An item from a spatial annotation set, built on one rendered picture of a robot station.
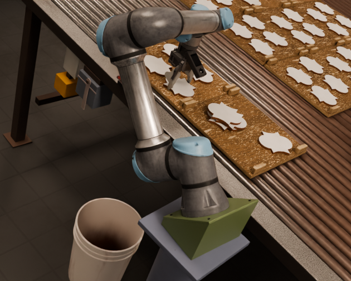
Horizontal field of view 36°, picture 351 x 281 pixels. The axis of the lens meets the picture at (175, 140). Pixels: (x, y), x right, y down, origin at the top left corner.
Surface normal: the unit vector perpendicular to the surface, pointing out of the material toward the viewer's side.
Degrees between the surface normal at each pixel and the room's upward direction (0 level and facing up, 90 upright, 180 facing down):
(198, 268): 0
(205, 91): 0
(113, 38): 82
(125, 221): 87
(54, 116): 0
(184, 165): 77
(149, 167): 82
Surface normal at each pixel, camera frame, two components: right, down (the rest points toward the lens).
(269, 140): 0.28, -0.74
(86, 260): -0.44, 0.52
